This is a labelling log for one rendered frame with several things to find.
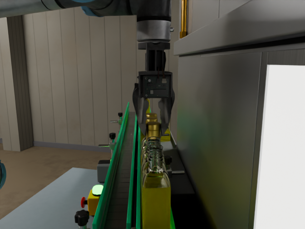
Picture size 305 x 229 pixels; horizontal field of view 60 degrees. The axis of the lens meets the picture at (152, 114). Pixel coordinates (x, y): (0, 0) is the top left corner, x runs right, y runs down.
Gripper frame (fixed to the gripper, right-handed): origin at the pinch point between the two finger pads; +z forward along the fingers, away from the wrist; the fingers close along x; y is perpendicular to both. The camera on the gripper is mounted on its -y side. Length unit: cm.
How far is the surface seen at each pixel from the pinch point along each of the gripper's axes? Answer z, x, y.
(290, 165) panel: -5.6, 11.7, 37.4
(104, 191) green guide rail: 18.2, -13.0, -4.0
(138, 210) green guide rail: 18.2, -3.8, 5.4
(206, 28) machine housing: -23.6, 12.8, -2.2
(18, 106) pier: 47, -175, -327
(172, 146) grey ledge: 27, 14, -67
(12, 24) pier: -67, -174, -332
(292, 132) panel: -9.0, 11.7, 37.2
